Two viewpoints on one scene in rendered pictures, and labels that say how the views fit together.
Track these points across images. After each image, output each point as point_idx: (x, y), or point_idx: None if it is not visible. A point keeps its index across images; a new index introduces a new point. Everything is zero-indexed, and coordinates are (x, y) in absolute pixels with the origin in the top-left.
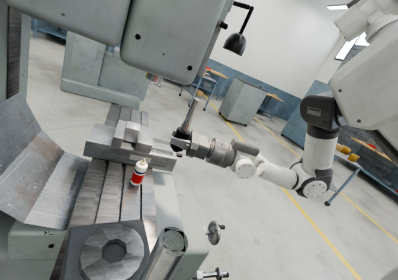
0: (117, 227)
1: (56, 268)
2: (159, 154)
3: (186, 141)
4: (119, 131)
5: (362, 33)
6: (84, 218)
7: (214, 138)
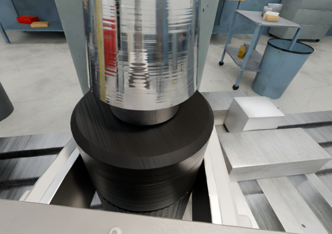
0: None
1: (12, 137)
2: (244, 212)
3: (45, 172)
4: (225, 102)
5: None
6: None
7: None
